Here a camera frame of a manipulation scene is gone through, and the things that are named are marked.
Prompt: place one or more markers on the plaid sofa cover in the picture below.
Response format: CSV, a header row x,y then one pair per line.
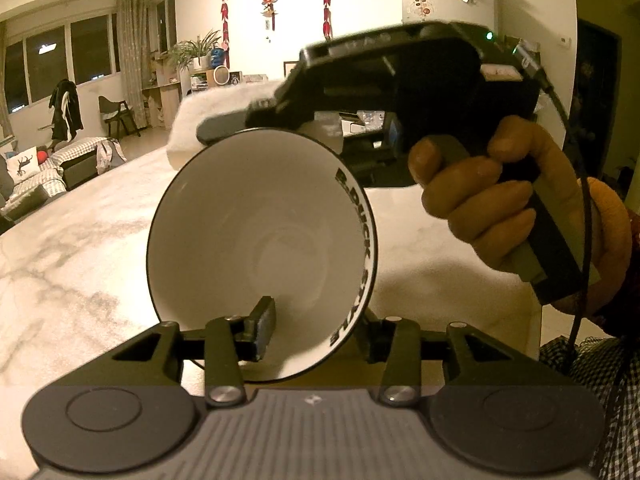
x,y
65,157

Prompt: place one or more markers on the grey white bag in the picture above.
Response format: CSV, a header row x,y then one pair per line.
x,y
110,155

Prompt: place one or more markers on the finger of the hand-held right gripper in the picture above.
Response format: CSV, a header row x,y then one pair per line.
x,y
390,170
260,120

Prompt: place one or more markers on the blue plush toy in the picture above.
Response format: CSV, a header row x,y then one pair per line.
x,y
219,57

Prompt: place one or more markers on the framed portrait picture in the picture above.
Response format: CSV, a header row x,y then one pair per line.
x,y
291,69

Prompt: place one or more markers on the yellow bowl white inside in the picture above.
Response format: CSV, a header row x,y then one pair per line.
x,y
260,230

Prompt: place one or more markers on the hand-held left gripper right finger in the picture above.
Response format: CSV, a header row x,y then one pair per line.
x,y
400,355

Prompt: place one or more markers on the round white fan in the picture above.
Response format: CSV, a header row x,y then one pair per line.
x,y
222,75

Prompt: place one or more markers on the white sponge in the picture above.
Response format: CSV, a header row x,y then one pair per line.
x,y
215,110

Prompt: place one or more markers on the large window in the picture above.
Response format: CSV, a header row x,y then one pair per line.
x,y
60,65

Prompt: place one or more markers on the black and white jacket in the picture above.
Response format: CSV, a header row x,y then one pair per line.
x,y
66,110

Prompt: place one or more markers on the person's right hand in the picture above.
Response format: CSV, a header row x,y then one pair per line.
x,y
475,200

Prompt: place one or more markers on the wooden shelf unit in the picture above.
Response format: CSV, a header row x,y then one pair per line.
x,y
162,95

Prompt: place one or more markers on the orange cushion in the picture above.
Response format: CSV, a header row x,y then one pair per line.
x,y
42,155

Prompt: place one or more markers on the white deer print pillow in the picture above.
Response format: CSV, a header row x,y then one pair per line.
x,y
22,164

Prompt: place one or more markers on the patterned curtain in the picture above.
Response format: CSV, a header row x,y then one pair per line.
x,y
134,50

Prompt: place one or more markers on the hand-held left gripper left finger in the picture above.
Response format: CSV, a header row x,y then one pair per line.
x,y
265,327

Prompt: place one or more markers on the dark wooden chair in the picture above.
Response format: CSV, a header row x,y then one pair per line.
x,y
117,110

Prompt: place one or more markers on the grey sofa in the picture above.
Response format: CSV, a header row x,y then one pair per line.
x,y
30,205

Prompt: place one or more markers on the potted green plant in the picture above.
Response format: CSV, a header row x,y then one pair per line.
x,y
195,50

